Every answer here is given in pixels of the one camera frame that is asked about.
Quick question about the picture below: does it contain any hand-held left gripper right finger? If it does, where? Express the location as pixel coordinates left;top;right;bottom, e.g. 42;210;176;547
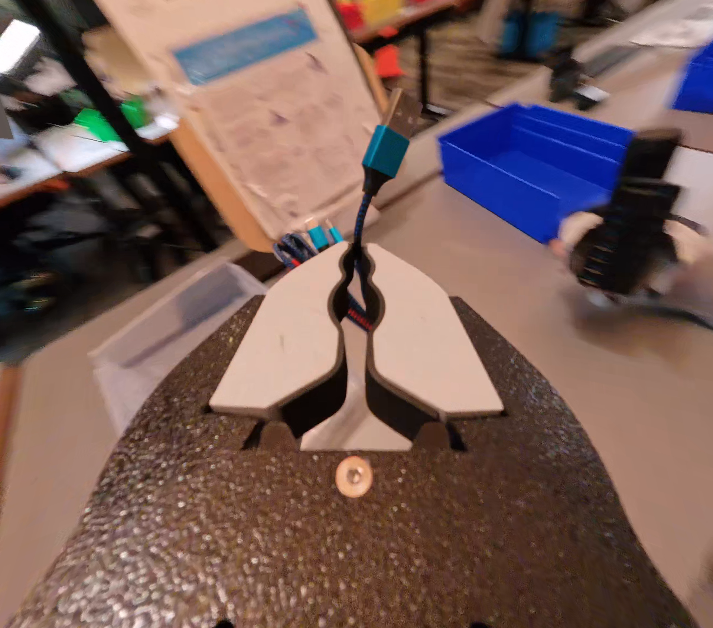
364;244;505;442

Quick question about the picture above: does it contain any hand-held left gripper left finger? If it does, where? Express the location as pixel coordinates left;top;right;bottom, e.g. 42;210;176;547
209;243;351;431

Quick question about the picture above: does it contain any blue braided USB cable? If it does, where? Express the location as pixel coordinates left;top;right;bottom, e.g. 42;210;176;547
272;88;424;332

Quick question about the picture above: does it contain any clear plastic container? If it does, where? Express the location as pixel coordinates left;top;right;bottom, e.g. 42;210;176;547
89;260;269;435

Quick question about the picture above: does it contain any blue plastic bin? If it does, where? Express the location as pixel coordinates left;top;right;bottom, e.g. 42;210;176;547
438;103;637;244
672;42;713;114

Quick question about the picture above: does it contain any paper-covered wooden board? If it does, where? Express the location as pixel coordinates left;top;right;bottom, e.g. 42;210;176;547
33;0;391;254

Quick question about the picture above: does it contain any green plastic bin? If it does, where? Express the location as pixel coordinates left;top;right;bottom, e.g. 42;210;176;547
74;98;150;143

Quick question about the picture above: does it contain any small black device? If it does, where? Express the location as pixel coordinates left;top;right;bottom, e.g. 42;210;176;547
548;56;611;109

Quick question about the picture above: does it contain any black metal rack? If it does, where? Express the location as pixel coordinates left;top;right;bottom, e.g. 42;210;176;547
0;0;219;253

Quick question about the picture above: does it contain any wooden table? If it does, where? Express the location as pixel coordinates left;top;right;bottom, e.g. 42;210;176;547
337;0;483;109

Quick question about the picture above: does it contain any yellow plastic bin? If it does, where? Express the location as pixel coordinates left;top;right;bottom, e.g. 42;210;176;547
359;0;408;25

